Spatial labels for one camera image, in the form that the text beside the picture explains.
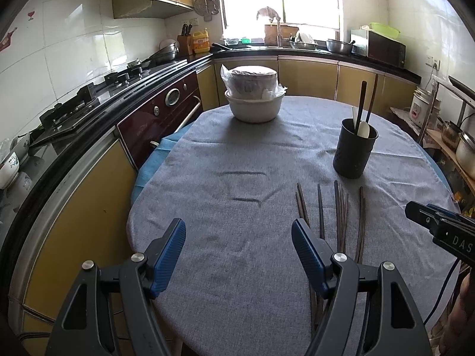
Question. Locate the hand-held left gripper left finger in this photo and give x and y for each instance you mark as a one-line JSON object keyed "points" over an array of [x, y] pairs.
{"points": [[169, 252]]}

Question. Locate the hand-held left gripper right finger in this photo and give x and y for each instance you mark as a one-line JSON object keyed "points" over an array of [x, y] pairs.
{"points": [[310, 256]]}

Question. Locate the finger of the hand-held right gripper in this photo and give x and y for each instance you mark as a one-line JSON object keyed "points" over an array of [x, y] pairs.
{"points": [[443, 210], [419, 215]]}

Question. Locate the pile of dark chopsticks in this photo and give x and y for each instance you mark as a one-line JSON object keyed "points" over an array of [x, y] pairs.
{"points": [[320, 211]]}

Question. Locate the black utensil holder cup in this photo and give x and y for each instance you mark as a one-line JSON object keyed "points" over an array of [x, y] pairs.
{"points": [[350, 155]]}

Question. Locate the white plastic spoon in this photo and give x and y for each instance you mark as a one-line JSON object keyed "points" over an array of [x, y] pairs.
{"points": [[354, 117], [363, 128]]}

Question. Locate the single brown chopstick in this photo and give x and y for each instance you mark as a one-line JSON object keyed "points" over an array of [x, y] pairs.
{"points": [[372, 96]]}

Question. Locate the single black chopstick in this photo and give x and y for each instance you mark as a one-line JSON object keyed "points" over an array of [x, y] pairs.
{"points": [[362, 100]]}

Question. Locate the person's right hand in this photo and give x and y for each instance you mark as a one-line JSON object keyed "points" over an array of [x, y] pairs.
{"points": [[462, 311]]}

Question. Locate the steel pot with lid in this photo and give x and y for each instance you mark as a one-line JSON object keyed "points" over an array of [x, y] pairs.
{"points": [[467, 152]]}

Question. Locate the grey tablecloth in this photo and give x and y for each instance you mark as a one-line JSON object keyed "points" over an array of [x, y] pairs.
{"points": [[237, 252]]}

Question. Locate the blue table cover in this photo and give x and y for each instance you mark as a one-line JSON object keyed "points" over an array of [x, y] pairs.
{"points": [[152, 167]]}

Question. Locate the white rice cooker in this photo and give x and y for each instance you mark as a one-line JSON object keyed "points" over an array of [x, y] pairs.
{"points": [[419, 109]]}

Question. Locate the metal storage rack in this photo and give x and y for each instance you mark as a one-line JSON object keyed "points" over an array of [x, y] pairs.
{"points": [[462, 83]]}

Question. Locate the maroon built-in oven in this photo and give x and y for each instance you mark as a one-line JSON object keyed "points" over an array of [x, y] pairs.
{"points": [[156, 118]]}

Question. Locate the black countertop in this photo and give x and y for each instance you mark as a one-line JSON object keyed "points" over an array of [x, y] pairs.
{"points": [[55, 155]]}

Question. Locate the large white bowl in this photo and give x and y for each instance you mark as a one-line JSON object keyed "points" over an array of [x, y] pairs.
{"points": [[254, 113]]}

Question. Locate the black gas stove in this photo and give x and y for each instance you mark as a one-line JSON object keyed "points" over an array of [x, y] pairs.
{"points": [[74, 111]]}

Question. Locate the black microwave oven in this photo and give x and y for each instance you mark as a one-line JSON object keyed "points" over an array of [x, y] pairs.
{"points": [[386, 48]]}

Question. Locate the white printed bowl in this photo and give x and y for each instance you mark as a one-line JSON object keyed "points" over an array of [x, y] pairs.
{"points": [[9, 170]]}

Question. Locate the white bowl with spoon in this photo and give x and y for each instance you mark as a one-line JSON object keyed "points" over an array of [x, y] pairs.
{"points": [[20, 148]]}

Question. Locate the bowls wrapped in plastic bag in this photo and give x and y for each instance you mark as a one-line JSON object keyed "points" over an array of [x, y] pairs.
{"points": [[252, 81]]}

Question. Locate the steel mixing bowl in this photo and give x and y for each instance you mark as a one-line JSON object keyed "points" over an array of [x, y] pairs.
{"points": [[339, 46]]}

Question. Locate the green plastic basin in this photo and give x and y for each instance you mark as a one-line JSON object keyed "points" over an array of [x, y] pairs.
{"points": [[386, 29]]}

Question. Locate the stacked steel basins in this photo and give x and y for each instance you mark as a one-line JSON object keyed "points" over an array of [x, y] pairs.
{"points": [[167, 53]]}

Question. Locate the steel basin with dishes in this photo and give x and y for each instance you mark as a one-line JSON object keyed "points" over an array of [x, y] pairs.
{"points": [[304, 45]]}

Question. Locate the wooden knife block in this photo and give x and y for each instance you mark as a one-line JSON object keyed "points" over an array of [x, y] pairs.
{"points": [[184, 44]]}

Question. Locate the yellow oil bottle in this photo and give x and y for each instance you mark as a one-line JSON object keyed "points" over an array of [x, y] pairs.
{"points": [[200, 42]]}

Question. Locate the wooden cutting board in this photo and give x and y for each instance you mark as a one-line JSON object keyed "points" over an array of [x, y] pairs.
{"points": [[289, 35]]}

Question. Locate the steel faucet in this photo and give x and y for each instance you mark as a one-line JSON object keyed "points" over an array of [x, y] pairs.
{"points": [[279, 33]]}

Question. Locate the rag on faucet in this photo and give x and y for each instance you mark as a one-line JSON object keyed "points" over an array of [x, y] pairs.
{"points": [[267, 12]]}

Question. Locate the hanging round strainer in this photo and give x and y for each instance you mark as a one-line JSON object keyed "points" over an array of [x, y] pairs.
{"points": [[206, 5]]}

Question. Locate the wall socket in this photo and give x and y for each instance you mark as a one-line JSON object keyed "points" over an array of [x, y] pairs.
{"points": [[433, 62]]}

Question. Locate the bottle wall sticker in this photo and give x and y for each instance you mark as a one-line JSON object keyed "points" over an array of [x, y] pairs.
{"points": [[7, 40]]}

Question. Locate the wine glass wall sticker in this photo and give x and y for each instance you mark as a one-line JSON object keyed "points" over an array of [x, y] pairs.
{"points": [[31, 13]]}

